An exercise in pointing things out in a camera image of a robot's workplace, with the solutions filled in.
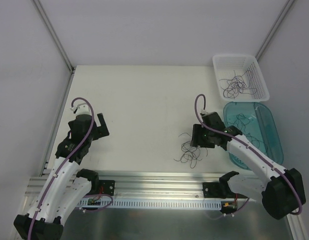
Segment aluminium mounting rail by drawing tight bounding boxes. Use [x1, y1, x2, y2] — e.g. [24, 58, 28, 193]
[24, 159, 270, 202]

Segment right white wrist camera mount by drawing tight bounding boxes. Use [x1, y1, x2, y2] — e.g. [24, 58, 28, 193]
[200, 109, 209, 115]

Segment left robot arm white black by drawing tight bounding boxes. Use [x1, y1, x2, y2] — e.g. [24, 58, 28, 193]
[13, 112, 110, 240]

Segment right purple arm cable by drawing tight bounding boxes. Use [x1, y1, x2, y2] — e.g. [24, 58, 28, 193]
[195, 94, 303, 221]

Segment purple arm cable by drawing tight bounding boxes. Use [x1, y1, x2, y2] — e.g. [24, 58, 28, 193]
[28, 97, 113, 240]
[195, 94, 303, 221]

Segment white perforated plastic basket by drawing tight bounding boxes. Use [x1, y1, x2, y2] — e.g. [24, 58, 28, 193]
[212, 54, 270, 103]

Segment aluminium frame post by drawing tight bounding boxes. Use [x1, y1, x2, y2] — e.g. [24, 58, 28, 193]
[255, 0, 297, 61]
[31, 0, 75, 75]

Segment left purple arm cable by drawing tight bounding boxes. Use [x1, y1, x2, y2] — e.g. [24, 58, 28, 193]
[28, 97, 113, 240]

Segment bundle of thin cables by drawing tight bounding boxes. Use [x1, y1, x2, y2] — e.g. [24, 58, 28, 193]
[173, 131, 210, 170]

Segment dark cables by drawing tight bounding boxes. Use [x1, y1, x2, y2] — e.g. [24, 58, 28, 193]
[226, 113, 269, 153]

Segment white slotted cable duct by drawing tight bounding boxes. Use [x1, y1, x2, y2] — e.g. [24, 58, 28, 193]
[76, 198, 222, 211]

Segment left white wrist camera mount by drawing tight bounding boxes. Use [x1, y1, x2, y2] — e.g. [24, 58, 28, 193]
[70, 103, 91, 116]

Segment thin dark cable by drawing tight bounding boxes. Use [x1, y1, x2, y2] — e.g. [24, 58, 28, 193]
[218, 70, 259, 97]
[225, 76, 248, 100]
[220, 79, 248, 100]

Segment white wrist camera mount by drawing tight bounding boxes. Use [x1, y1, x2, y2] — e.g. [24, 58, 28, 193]
[70, 103, 91, 116]
[200, 109, 209, 115]

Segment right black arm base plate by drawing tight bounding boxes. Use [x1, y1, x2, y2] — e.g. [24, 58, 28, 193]
[202, 182, 236, 199]

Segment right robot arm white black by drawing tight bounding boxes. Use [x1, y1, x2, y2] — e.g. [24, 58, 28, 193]
[190, 111, 306, 220]

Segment right aluminium frame post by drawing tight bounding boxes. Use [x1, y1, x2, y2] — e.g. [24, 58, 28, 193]
[255, 0, 297, 61]

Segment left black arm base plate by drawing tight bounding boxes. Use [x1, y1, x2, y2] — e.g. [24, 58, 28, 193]
[88, 179, 116, 196]

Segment left aluminium frame post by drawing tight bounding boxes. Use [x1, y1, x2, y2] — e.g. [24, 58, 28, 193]
[31, 0, 75, 75]

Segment teal transparent plastic tray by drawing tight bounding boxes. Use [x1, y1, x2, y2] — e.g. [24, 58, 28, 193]
[223, 102, 284, 165]

